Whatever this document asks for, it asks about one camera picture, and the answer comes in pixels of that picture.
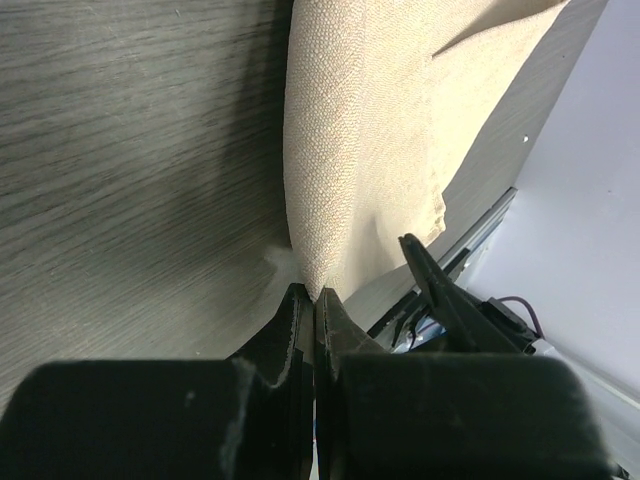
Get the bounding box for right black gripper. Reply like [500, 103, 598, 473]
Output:
[399, 234, 538, 355]

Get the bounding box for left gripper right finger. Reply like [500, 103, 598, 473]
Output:
[314, 289, 614, 479]

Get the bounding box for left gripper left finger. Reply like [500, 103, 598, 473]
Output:
[1, 284, 313, 479]

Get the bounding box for beige cloth napkin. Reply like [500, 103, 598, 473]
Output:
[283, 1, 564, 299]

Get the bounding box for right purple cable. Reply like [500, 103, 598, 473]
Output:
[499, 295, 544, 341]

